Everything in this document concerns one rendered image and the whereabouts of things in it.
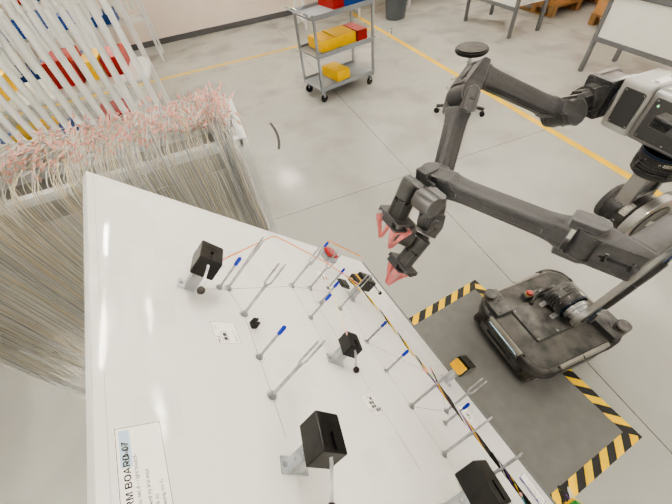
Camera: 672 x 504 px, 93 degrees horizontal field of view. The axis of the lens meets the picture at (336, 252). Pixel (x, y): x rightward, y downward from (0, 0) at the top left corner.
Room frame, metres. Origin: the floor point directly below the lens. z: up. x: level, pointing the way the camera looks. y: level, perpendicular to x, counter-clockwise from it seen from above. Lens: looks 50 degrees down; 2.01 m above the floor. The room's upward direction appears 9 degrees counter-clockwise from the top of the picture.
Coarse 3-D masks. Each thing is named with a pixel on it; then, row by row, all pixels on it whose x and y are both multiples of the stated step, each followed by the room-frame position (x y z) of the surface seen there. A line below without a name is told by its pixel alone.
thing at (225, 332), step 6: (216, 324) 0.30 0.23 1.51; (222, 324) 0.30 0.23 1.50; (228, 324) 0.30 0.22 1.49; (234, 324) 0.31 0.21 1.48; (216, 330) 0.28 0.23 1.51; (222, 330) 0.29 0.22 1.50; (228, 330) 0.29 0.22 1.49; (234, 330) 0.29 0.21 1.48; (216, 336) 0.27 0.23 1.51; (222, 336) 0.27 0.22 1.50; (228, 336) 0.28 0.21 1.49; (234, 336) 0.28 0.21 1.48; (222, 342) 0.26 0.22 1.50; (228, 342) 0.26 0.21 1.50; (234, 342) 0.27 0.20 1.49; (240, 342) 0.27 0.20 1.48
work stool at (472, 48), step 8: (456, 48) 3.65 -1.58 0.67; (464, 48) 3.58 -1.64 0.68; (472, 48) 3.55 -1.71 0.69; (480, 48) 3.52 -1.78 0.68; (488, 48) 3.53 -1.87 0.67; (464, 56) 3.49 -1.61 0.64; (472, 56) 3.43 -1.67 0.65; (480, 56) 3.44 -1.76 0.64; (448, 88) 3.56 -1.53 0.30; (440, 104) 3.63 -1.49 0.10; (480, 112) 3.40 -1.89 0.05
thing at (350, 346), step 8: (344, 336) 0.31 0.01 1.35; (352, 336) 0.31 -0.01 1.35; (344, 344) 0.29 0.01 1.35; (352, 344) 0.28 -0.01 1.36; (360, 344) 0.29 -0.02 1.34; (336, 352) 0.29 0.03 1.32; (344, 352) 0.28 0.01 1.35; (352, 352) 0.27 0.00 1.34; (328, 360) 0.27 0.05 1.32; (336, 360) 0.27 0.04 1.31
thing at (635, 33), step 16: (624, 0) 3.99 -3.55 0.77; (640, 0) 3.83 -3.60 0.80; (656, 0) 3.66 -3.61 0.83; (608, 16) 4.09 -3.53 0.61; (624, 16) 3.91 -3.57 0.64; (640, 16) 3.75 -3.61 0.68; (656, 16) 3.59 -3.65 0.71; (608, 32) 4.00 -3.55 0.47; (624, 32) 3.82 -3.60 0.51; (640, 32) 3.66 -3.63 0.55; (656, 32) 3.51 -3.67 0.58; (592, 48) 4.11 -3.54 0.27; (624, 48) 3.72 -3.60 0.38; (640, 48) 3.58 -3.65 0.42; (656, 48) 3.43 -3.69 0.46
